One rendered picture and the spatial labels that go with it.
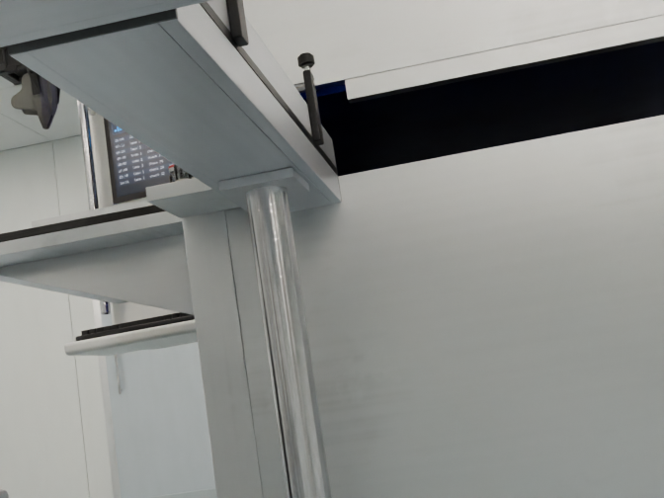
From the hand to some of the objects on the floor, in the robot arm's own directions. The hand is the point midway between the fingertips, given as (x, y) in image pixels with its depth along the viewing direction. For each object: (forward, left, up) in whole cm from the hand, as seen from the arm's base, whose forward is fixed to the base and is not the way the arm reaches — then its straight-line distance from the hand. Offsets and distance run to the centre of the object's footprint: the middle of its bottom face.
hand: (48, 120), depth 154 cm
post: (+17, -23, -109) cm, 113 cm away
